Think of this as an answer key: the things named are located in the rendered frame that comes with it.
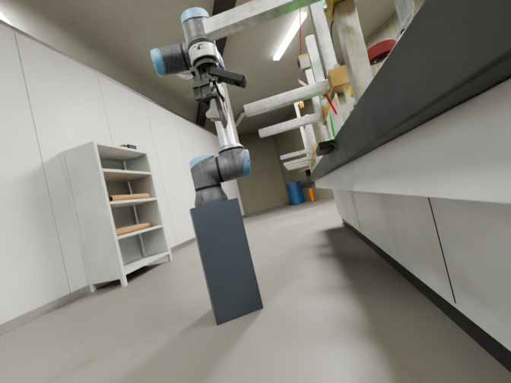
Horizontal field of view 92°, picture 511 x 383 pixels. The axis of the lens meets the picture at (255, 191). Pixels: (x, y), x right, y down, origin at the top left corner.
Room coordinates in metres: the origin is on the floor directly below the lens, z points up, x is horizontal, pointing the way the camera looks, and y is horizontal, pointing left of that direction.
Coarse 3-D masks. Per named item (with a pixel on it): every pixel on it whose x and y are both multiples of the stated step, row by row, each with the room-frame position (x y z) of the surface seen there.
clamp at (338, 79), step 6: (342, 66) 0.66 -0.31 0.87; (330, 72) 0.66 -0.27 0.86; (336, 72) 0.66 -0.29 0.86; (342, 72) 0.66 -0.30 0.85; (330, 78) 0.67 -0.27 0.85; (336, 78) 0.66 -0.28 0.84; (342, 78) 0.66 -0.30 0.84; (348, 78) 0.66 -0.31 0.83; (330, 84) 0.69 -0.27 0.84; (336, 84) 0.66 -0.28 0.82; (342, 84) 0.66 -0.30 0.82; (348, 84) 0.67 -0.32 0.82; (330, 90) 0.71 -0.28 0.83; (336, 90) 0.70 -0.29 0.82; (342, 90) 0.71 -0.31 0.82; (330, 96) 0.73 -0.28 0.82
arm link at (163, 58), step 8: (160, 48) 0.86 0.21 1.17; (168, 48) 0.85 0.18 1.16; (176, 48) 0.85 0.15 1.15; (152, 56) 0.85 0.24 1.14; (160, 56) 0.85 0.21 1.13; (168, 56) 0.85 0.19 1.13; (176, 56) 0.85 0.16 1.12; (184, 56) 0.86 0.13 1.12; (160, 64) 0.86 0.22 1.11; (168, 64) 0.86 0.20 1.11; (176, 64) 0.87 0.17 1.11; (184, 64) 0.87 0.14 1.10; (160, 72) 0.88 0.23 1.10; (168, 72) 0.89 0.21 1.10; (176, 72) 0.90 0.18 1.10; (184, 72) 1.08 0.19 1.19
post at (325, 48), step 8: (312, 8) 0.73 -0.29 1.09; (320, 8) 0.73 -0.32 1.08; (312, 16) 0.74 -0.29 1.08; (320, 16) 0.73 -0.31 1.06; (320, 24) 0.73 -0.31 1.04; (320, 32) 0.73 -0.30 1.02; (328, 32) 0.73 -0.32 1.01; (320, 40) 0.73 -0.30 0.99; (328, 40) 0.73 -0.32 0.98; (320, 48) 0.74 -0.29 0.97; (328, 48) 0.73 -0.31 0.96; (320, 56) 0.77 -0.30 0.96; (328, 56) 0.73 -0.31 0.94; (328, 64) 0.73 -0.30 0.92; (344, 96) 0.73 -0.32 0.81; (344, 104) 0.73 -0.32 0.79; (344, 112) 0.73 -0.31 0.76; (344, 120) 0.73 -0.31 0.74
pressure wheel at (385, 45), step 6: (384, 42) 0.64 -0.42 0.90; (390, 42) 0.64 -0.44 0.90; (372, 48) 0.66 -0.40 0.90; (378, 48) 0.65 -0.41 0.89; (384, 48) 0.65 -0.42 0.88; (390, 48) 0.64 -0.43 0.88; (372, 54) 0.67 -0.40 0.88; (378, 54) 0.65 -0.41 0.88; (384, 54) 0.65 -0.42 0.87; (372, 60) 0.67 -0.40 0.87; (378, 60) 0.68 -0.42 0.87; (384, 60) 0.67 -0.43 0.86
